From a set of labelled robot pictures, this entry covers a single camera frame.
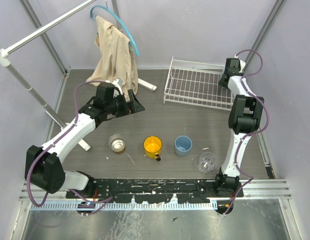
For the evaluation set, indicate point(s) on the teal clothes hanger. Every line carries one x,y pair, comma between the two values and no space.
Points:
132,42

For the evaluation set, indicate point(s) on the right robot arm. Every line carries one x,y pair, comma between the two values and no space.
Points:
244,119

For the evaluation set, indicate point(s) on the aluminium frame rail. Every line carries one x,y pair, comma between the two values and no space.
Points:
258,189

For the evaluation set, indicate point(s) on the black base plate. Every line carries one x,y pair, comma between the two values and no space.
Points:
155,191

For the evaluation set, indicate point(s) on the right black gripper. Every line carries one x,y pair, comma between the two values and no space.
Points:
221,83

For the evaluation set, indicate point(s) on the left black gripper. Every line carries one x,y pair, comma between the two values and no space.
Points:
129,105

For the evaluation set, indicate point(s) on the light blue plastic cup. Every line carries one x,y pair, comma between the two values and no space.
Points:
183,145

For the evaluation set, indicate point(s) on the beige shirt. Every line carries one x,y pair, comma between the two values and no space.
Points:
117,59

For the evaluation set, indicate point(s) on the clear plastic cup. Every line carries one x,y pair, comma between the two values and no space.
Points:
207,162

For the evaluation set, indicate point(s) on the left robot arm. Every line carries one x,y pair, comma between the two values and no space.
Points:
44,163

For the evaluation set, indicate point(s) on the white wire dish rack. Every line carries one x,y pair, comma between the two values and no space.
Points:
196,83

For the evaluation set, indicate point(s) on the silver garment rack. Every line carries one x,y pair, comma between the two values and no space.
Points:
4,53

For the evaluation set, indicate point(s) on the clear glass amber base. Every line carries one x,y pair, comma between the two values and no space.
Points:
117,143

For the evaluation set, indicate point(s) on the yellow mug black handle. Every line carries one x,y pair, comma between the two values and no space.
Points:
152,146

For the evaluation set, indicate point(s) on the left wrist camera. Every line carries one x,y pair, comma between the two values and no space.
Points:
118,87

